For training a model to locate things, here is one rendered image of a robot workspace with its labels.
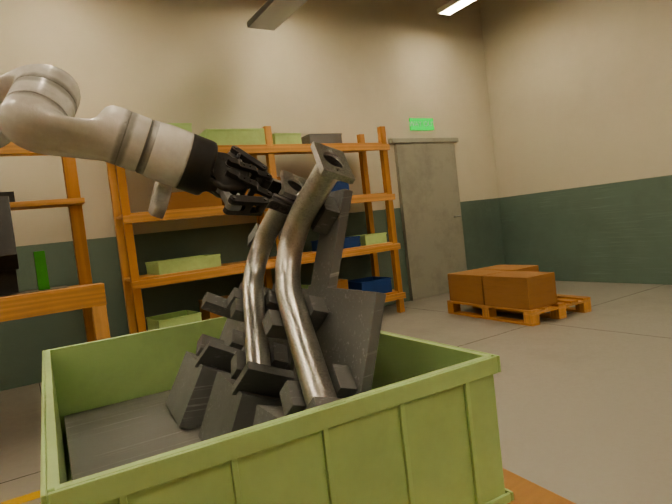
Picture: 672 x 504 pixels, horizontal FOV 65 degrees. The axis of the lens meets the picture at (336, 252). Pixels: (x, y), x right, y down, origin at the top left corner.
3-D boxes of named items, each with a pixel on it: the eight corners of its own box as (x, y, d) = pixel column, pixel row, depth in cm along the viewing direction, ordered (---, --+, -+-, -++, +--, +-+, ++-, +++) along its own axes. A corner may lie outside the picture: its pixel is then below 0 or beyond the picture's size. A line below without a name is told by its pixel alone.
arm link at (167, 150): (169, 183, 75) (125, 168, 73) (196, 120, 69) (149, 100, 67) (162, 223, 69) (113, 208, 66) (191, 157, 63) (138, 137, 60)
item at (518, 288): (447, 313, 581) (443, 274, 579) (502, 301, 617) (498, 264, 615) (532, 326, 474) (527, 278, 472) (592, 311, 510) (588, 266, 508)
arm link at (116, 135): (141, 159, 60) (156, 108, 65) (-10, 105, 54) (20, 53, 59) (128, 193, 65) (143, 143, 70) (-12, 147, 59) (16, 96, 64)
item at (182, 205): (407, 312, 619) (387, 122, 608) (144, 374, 462) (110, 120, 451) (380, 308, 665) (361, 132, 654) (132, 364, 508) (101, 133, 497)
